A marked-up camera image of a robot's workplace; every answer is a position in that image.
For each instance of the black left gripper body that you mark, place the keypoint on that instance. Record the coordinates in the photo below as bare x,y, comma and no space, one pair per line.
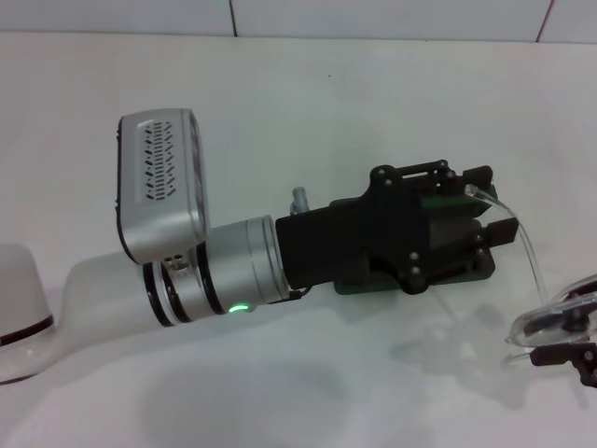
354,238

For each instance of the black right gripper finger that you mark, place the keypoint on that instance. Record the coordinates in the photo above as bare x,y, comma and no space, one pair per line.
566,323
555,353

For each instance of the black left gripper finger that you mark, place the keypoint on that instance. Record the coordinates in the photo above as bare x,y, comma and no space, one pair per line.
476,175
503,232

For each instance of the clear white glasses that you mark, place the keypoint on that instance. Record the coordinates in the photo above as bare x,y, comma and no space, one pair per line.
536,322

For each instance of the green glasses case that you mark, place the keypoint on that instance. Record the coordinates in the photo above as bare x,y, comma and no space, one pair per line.
364,285

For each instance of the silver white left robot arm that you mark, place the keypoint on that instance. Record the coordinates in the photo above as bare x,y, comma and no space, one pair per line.
242,266

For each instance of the small silver port stub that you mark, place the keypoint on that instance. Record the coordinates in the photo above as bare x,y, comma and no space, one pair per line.
298,198

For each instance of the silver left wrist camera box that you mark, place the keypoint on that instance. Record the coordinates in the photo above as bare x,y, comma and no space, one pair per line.
158,186

